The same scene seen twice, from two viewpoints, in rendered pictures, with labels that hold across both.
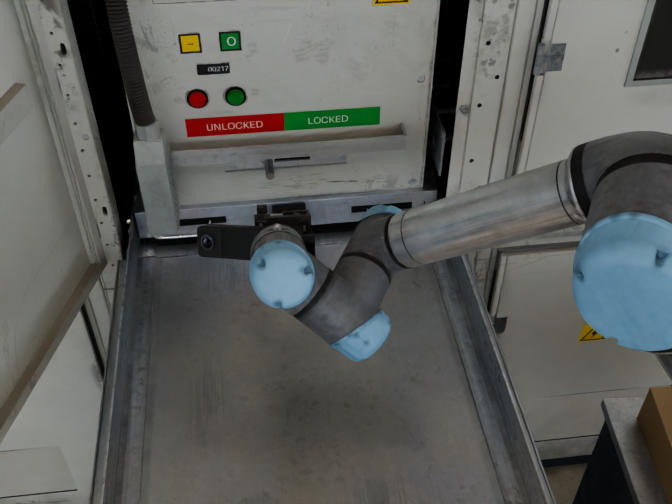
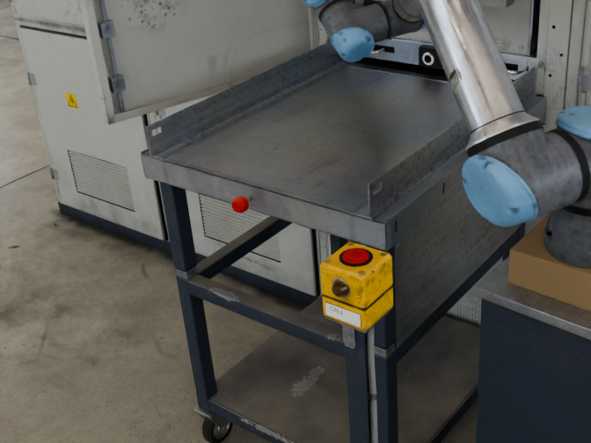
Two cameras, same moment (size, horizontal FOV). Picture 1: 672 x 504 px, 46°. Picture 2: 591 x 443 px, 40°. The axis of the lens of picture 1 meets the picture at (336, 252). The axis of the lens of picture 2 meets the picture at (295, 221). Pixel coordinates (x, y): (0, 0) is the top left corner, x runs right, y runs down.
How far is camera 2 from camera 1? 1.25 m
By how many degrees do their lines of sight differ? 40
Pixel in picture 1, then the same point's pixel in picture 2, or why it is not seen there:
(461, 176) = (547, 40)
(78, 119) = not seen: outside the picture
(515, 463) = (423, 175)
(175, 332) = (317, 89)
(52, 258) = (280, 32)
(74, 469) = (280, 240)
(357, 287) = (358, 11)
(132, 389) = (269, 98)
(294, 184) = not seen: hidden behind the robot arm
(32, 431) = not seen: hidden behind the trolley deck
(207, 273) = (364, 76)
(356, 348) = (339, 42)
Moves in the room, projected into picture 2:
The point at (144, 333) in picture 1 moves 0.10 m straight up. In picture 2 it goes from (301, 84) to (298, 46)
